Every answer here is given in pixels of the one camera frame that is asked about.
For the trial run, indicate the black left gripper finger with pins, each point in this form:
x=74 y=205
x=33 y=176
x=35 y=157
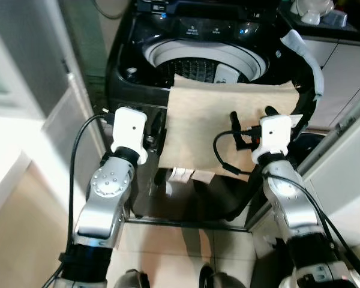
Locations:
x=159 y=123

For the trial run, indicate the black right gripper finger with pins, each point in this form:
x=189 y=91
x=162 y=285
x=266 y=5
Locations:
x=234 y=123
x=271 y=111

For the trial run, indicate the beige cloth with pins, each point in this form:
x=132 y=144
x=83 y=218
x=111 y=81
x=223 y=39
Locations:
x=198 y=120

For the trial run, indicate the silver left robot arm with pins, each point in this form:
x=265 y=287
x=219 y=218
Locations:
x=105 y=198

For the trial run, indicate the black top-load washing machine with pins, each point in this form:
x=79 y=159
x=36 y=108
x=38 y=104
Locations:
x=210 y=27

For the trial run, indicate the white washer tub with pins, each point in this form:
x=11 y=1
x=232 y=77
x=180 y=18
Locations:
x=168 y=54

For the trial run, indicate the grey mesh screen panel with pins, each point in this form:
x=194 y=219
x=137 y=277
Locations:
x=75 y=126

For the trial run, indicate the white cabinet door panels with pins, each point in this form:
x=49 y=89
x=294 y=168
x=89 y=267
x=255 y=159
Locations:
x=342 y=72

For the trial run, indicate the white pot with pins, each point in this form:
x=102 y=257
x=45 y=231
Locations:
x=312 y=9

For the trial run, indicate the clear plastic container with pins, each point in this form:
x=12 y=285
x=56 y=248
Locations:
x=335 y=19

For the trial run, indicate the grey left robot foot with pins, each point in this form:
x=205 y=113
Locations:
x=131 y=281

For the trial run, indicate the grey robot foot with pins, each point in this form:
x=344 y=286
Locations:
x=131 y=281
x=221 y=282

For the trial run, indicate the grey right robot foot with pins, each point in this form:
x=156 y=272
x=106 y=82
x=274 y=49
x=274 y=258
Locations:
x=221 y=282

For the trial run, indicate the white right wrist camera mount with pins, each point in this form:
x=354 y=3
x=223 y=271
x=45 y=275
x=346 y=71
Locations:
x=275 y=135

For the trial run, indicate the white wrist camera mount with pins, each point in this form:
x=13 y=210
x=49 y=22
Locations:
x=275 y=135
x=129 y=129

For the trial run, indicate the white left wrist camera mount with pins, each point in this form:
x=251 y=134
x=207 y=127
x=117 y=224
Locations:
x=129 y=129

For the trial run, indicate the white door frame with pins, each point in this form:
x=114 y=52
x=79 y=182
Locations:
x=18 y=102

